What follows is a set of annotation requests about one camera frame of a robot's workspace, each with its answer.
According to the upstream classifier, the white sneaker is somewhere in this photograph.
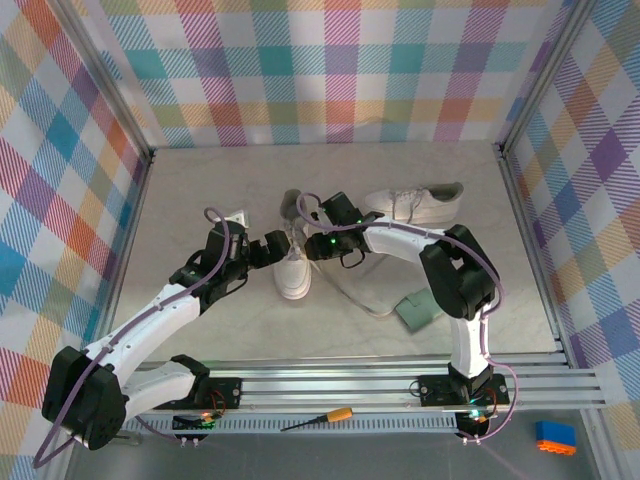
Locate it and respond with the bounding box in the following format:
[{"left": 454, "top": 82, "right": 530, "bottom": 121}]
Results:
[
  {"left": 273, "top": 188, "right": 314, "bottom": 301},
  {"left": 363, "top": 182, "right": 465, "bottom": 225}
]

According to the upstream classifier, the green fabric wallet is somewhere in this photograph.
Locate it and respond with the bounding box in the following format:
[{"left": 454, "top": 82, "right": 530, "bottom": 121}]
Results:
[{"left": 394, "top": 289, "right": 444, "bottom": 334}]

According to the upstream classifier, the small circuit board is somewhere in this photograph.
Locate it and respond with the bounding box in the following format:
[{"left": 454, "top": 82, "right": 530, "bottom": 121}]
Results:
[
  {"left": 457, "top": 408, "right": 494, "bottom": 441},
  {"left": 172, "top": 410, "right": 224, "bottom": 434}
]

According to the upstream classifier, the blue orange toy brick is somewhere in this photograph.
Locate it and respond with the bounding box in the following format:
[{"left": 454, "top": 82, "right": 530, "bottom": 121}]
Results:
[{"left": 534, "top": 420, "right": 578, "bottom": 455}]

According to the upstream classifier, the aluminium side rail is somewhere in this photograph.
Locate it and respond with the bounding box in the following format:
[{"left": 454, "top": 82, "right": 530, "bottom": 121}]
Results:
[
  {"left": 102, "top": 149, "right": 156, "bottom": 326},
  {"left": 497, "top": 147, "right": 576, "bottom": 369}
]

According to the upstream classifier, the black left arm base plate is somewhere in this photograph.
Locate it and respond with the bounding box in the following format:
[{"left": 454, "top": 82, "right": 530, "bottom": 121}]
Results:
[{"left": 192, "top": 377, "right": 244, "bottom": 409}]

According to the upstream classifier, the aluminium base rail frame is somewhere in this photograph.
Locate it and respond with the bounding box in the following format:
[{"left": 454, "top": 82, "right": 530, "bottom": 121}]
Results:
[{"left": 119, "top": 352, "right": 609, "bottom": 416}]

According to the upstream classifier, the yellow handled screwdriver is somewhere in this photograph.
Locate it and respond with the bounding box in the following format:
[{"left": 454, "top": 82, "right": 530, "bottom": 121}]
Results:
[{"left": 279, "top": 407, "right": 354, "bottom": 433}]

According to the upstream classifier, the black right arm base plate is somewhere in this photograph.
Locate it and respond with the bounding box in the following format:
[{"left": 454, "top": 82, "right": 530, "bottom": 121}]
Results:
[{"left": 417, "top": 373, "right": 511, "bottom": 407}]

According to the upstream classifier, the grey slotted cable duct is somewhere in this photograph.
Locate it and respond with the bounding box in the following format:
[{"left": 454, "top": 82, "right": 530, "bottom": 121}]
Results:
[{"left": 124, "top": 413, "right": 461, "bottom": 435}]

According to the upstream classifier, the aluminium corner post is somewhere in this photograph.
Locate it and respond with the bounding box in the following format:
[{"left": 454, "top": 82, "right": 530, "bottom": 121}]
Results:
[
  {"left": 492, "top": 0, "right": 601, "bottom": 161},
  {"left": 47, "top": 0, "right": 156, "bottom": 166}
]

